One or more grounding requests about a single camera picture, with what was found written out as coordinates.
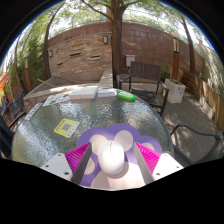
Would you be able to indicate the wooden lamp post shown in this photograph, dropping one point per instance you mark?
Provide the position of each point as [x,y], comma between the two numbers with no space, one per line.
[175,63]
[28,75]

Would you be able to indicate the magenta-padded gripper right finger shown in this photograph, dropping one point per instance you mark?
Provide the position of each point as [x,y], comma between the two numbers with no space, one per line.
[149,159]

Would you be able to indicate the white computer mouse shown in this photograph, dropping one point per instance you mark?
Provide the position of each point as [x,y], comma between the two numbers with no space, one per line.
[111,156]

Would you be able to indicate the colourful printed pamphlet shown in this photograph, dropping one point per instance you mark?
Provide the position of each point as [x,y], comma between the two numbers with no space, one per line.
[56,99]

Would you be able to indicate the yellow square card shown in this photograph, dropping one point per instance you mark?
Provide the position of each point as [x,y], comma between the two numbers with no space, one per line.
[66,128]

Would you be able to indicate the white open book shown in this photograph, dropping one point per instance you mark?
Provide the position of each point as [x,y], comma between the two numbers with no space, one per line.
[83,92]

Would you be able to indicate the white and blue booklet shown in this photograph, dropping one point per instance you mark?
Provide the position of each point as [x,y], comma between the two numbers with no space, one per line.
[107,92]

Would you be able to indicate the green small packet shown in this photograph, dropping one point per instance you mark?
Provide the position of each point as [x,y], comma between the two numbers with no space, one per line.
[126,96]

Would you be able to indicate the slim straight tree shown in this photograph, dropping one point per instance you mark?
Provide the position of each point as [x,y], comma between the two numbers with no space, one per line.
[190,53]

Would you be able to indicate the black mesh chair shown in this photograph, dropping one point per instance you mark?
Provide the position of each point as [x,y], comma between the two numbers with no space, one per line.
[17,105]

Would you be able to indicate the grey printed sheet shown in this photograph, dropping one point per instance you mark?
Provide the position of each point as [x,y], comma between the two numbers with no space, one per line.
[33,111]

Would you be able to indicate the orange parasol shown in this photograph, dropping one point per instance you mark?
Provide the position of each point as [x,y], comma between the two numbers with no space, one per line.
[3,81]

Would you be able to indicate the purple paw-print mouse pad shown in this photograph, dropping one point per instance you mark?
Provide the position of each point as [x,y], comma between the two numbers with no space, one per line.
[106,131]

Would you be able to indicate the raised stone basin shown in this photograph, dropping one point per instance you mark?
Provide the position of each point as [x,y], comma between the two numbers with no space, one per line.
[66,82]

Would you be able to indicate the wooden plank fence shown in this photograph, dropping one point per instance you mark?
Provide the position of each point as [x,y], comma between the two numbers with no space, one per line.
[206,98]

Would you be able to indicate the white square planter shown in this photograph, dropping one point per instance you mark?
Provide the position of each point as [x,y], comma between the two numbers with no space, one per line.
[175,91]

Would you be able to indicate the slim curved tree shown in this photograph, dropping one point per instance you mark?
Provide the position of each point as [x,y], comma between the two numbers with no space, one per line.
[46,56]

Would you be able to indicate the large forked tree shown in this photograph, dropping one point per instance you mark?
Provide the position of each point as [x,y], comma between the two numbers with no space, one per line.
[117,46]

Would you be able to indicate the dark metal mesh armchair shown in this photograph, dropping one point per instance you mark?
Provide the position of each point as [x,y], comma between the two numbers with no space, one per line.
[196,133]

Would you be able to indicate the black wall lamp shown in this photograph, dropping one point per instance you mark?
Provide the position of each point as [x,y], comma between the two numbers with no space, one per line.
[105,39]
[50,53]

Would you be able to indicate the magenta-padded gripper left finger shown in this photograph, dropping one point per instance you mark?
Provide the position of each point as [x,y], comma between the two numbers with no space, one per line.
[77,158]

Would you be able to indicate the grey electrical wall box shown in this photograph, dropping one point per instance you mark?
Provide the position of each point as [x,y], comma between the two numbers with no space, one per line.
[130,60]

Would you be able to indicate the dark wooden bench chair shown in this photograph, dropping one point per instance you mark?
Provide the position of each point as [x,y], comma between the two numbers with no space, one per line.
[145,71]

